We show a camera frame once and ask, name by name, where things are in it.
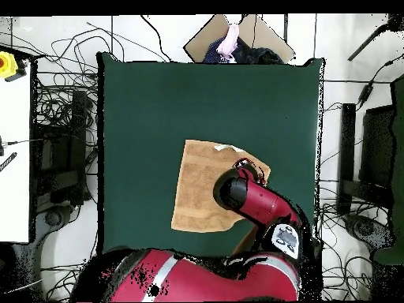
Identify orange terry towel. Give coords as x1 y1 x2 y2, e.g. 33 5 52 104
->
170 139 271 234

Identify dark blue laundry pile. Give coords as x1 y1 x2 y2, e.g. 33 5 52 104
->
203 37 285 65

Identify pink cloth item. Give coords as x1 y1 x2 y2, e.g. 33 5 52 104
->
215 23 240 62

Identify black flat panel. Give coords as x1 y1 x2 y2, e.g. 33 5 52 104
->
359 105 395 187

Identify black upright bar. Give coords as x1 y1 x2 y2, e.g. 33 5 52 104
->
338 103 357 216

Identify dark green table cloth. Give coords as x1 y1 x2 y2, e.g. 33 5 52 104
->
95 51 326 258

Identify brown cardboard box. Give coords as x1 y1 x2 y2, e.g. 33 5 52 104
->
182 13 296 65

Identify black thin rod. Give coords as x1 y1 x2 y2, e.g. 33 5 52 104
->
346 13 404 62

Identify black equipment box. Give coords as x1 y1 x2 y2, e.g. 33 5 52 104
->
34 89 90 206

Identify white side table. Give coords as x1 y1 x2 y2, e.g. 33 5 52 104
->
0 59 32 244

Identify yellow emergency stop button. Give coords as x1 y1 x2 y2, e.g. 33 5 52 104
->
0 50 19 79

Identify grey round pedestal foot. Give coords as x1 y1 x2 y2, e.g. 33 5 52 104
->
34 204 77 231
343 214 395 252

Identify black power adapter cable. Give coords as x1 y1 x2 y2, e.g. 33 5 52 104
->
356 56 404 110

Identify black tangled cable bundle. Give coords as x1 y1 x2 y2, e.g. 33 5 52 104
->
318 189 380 301

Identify black loose floor cables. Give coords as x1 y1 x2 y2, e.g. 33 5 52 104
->
31 21 99 127
40 261 95 302

